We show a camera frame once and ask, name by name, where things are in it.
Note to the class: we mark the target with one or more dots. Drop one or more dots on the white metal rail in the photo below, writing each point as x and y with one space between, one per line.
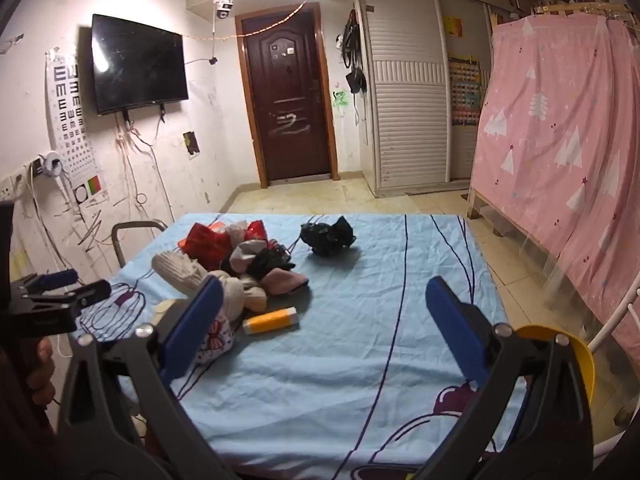
617 317

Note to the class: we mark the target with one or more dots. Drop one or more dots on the crumpled black plastic bag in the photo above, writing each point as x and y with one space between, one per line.
327 237

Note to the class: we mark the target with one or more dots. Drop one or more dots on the black sock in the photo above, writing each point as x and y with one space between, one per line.
272 262

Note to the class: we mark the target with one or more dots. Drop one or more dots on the light blue bedsheet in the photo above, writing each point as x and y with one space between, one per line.
350 360

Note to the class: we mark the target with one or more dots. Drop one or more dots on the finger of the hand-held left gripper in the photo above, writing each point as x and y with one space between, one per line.
55 279
85 294

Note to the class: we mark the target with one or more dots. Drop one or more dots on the white security camera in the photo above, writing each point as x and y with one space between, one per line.
223 6

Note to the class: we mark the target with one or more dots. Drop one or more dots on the white louvered wardrobe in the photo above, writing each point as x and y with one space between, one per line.
410 110

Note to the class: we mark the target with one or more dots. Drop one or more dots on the pale paper cup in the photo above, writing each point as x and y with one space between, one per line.
162 310

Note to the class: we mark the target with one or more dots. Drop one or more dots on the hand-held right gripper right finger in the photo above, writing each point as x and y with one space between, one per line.
455 325

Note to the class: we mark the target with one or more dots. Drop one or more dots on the person's left hand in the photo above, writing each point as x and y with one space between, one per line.
41 370

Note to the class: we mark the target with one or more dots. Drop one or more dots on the yellow plastic bin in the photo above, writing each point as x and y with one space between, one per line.
582 360

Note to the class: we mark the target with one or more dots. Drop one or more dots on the colourful grid poster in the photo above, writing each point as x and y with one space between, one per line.
465 90

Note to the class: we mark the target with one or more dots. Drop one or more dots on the white bow-print bag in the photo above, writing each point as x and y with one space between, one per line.
217 342

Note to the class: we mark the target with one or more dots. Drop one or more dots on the orange tube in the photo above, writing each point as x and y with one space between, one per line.
270 320

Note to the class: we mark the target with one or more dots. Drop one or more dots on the grey metal chair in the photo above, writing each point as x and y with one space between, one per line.
116 245

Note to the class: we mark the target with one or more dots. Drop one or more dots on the grey pink sock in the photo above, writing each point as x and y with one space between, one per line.
245 252

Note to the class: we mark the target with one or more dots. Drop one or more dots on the white round plug adapter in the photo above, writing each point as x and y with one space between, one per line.
54 164

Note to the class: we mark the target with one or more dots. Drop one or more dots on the white wall socket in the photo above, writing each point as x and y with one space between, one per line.
10 187

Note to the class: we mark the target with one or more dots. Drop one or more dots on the black wall television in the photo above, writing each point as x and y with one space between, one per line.
140 65

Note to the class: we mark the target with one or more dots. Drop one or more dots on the hanging black bags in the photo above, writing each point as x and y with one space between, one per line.
354 60

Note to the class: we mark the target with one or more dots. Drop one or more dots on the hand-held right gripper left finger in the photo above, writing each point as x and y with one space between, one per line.
192 325

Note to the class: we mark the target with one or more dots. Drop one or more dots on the yellow sticker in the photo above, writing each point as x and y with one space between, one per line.
453 26

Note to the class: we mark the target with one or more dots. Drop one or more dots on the dark wall outlet box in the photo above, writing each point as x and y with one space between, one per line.
191 142

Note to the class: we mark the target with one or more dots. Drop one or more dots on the eye chart poster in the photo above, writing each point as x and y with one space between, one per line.
70 135

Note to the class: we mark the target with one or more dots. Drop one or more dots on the dark brown door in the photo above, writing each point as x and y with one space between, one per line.
285 110

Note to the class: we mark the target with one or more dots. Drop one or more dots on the red snack packet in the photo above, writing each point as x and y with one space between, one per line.
205 245

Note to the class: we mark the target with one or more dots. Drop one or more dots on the pink tree-print curtain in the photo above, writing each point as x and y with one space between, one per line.
560 160

